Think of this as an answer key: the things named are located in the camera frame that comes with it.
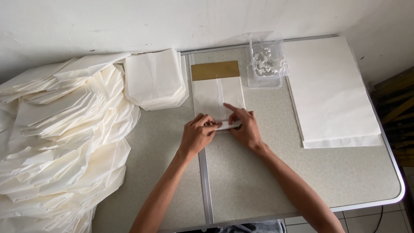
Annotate white glue paste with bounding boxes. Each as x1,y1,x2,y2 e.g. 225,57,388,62
253,47,287,77

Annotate dark wooden furniture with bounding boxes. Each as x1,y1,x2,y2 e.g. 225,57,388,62
370,66,414,167

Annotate heap of finished paper bags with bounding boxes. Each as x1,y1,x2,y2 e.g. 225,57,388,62
0,52,141,233

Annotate brown cardboard template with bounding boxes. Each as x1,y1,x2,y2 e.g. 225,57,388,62
191,60,240,82

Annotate black cable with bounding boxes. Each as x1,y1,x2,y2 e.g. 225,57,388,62
373,205,384,233

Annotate clear plastic glue container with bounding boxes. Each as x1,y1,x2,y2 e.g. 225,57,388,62
246,34,290,89

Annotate white paper bag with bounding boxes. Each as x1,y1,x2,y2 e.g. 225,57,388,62
192,76,246,131

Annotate stack of folded paper bags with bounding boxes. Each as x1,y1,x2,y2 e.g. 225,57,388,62
124,48,190,112

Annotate person's left hand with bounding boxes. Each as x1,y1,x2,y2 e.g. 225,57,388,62
179,113,223,155

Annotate stack of large white sheets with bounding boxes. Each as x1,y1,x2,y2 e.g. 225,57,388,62
282,36,384,150

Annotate person's right hand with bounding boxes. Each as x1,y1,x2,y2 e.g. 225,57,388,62
223,103,264,151

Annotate person's grey jeans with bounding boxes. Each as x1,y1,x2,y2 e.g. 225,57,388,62
207,220,287,233

